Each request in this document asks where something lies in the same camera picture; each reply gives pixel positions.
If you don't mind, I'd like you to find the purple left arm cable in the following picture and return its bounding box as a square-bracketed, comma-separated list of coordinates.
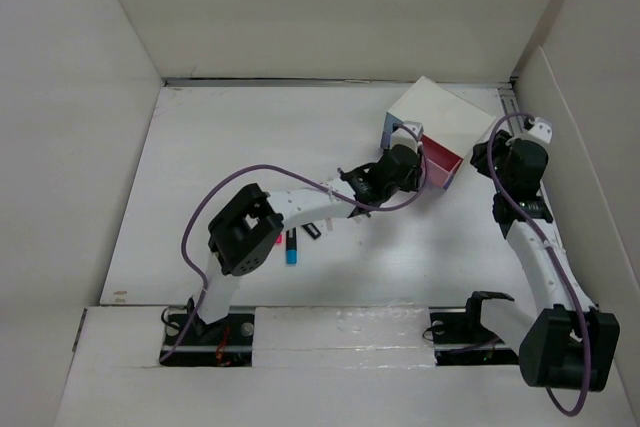
[158, 124, 429, 363]

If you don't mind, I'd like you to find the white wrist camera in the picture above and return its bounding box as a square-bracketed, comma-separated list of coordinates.
[521, 117, 553, 147]
[389, 122, 423, 152]

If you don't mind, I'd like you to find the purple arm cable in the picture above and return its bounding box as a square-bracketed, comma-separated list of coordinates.
[487, 111, 599, 418]
[158, 124, 429, 363]

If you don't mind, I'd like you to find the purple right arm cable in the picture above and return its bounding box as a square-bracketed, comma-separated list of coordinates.
[487, 111, 599, 418]

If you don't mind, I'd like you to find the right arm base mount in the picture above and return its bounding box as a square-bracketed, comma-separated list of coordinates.
[422, 291, 519, 367]

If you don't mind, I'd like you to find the blue drawer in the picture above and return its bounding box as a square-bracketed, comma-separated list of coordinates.
[380, 112, 406, 150]

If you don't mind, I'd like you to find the pink drawer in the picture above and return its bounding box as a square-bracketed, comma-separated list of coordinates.
[422, 135, 463, 189]

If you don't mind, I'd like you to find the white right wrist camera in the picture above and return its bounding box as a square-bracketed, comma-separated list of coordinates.
[521, 117, 553, 147]

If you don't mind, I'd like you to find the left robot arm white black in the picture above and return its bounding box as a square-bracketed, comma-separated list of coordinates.
[188, 144, 425, 344]

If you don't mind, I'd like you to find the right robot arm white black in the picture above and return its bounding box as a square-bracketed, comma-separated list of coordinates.
[462, 131, 620, 392]

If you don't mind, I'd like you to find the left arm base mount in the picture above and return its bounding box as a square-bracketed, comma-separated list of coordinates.
[159, 307, 255, 368]

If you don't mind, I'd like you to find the green gel pen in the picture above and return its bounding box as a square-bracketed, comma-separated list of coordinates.
[351, 213, 371, 223]

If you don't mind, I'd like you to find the blue highlighter marker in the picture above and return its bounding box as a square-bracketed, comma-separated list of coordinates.
[285, 228, 298, 266]

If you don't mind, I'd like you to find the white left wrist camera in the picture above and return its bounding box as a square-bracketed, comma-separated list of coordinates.
[389, 122, 423, 152]

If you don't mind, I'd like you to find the white drawer organizer box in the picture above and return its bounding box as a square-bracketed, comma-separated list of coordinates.
[386, 77, 495, 160]

